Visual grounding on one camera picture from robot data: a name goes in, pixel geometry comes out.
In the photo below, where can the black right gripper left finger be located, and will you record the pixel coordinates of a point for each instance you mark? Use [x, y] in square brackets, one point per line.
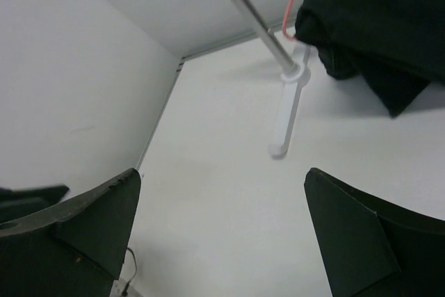
[53, 246]

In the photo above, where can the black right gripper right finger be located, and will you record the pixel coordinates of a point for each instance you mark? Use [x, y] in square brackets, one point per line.
[371, 247]

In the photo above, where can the black trousers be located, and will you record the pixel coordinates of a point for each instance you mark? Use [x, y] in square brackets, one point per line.
[396, 46]

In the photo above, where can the pink wire hanger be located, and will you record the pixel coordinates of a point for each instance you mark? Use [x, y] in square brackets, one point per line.
[286, 16]

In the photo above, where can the aluminium table edge rail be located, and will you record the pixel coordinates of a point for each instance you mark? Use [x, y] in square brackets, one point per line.
[220, 111]

